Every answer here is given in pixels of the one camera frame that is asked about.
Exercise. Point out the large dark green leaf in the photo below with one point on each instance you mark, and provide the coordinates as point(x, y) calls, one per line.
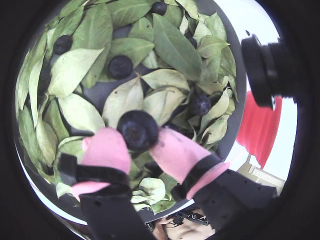
point(175, 47)

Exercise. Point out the green leaf pile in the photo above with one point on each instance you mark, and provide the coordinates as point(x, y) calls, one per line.
point(75, 67)

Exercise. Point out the pink-tipped gripper finger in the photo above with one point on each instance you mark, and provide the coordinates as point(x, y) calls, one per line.
point(182, 157)
point(107, 155)

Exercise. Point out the grey round bowl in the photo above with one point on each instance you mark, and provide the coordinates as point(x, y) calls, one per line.
point(231, 135)

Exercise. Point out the red collapsible cup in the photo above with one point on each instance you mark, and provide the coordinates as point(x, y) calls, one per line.
point(260, 132)

